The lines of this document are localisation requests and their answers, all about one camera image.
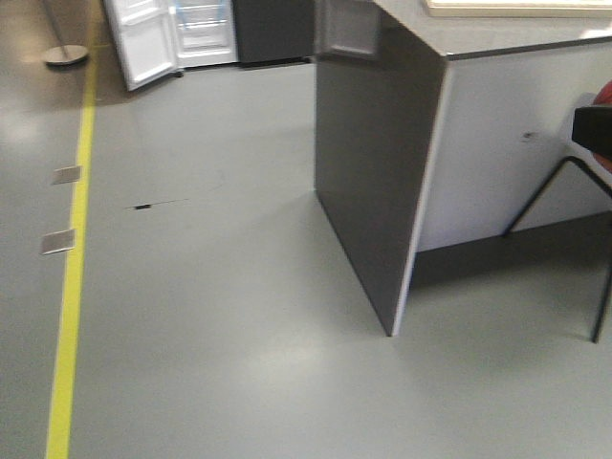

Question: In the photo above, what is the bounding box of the silver floor stand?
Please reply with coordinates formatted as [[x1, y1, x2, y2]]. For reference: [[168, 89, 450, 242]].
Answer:
[[41, 0, 89, 67]]

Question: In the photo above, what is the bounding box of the yellow floor tape line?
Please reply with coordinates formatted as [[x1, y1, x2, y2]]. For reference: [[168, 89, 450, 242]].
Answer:
[[45, 48, 99, 458]]

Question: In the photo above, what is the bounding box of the silver floor plate upper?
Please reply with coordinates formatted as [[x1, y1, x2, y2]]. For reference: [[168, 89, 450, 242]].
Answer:
[[52, 165, 81, 185]]

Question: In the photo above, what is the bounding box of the grey white kitchen island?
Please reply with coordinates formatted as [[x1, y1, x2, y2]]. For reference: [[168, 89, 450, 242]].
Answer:
[[315, 1, 611, 336]]

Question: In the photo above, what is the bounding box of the silver floor plate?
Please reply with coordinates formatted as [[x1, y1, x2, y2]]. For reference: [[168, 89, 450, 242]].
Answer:
[[40, 229, 76, 255], [52, 165, 81, 185]]

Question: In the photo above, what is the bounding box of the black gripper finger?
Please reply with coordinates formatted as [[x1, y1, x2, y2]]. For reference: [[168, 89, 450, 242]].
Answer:
[[572, 105, 611, 157]]

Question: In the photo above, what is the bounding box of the silver floor plate lower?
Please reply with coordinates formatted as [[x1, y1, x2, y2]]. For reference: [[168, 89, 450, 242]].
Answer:
[[40, 229, 76, 255]]

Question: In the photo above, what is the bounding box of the open white fridge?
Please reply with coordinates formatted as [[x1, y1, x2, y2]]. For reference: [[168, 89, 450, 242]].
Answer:
[[167, 0, 238, 69]]

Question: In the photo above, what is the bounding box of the white fridge door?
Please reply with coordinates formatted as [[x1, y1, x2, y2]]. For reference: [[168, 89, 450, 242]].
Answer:
[[102, 0, 184, 92]]

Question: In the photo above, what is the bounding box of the white shell chair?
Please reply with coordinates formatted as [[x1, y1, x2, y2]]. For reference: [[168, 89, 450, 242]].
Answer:
[[500, 90, 612, 344]]

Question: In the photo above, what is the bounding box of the red yellow apple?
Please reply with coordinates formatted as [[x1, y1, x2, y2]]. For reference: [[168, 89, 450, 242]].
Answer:
[[592, 80, 612, 172]]

